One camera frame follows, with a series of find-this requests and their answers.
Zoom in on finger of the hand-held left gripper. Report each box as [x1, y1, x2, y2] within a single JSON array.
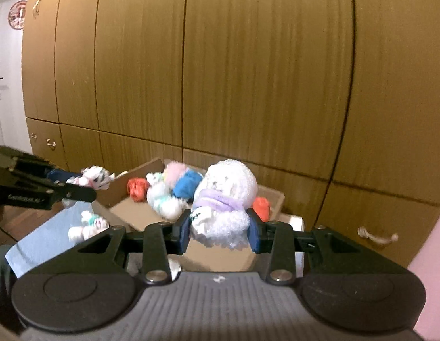
[[45, 168, 83, 185], [51, 181, 97, 203]]

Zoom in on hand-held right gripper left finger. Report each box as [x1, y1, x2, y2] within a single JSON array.
[[32, 209, 192, 285]]

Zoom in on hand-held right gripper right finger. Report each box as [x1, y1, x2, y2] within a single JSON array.
[[246, 208, 408, 286]]

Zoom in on white dark-print sock roll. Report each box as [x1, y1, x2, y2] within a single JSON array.
[[79, 165, 112, 190]]

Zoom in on red sock roll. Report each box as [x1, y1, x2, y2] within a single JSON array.
[[127, 178, 150, 203], [252, 197, 270, 221]]

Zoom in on white teal purple sock roll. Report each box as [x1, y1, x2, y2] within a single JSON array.
[[68, 211, 111, 241]]

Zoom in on blue sock roll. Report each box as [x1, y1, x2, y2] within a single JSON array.
[[172, 169, 204, 200]]

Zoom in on shallow cardboard box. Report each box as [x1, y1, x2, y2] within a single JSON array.
[[94, 157, 285, 275]]

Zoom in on white fluffy sock purple band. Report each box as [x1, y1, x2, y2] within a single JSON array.
[[189, 159, 258, 250]]

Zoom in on pink fluffy sock roll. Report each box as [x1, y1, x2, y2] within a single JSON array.
[[163, 161, 191, 186]]

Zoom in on blue towel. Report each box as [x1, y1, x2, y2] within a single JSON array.
[[5, 201, 136, 278]]

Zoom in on white door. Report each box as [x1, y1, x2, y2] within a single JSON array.
[[0, 0, 33, 154]]

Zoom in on round red door sticker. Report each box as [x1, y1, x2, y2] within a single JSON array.
[[9, 0, 28, 30]]

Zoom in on wooden wardrobe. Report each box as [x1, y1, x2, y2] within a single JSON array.
[[20, 0, 440, 268]]

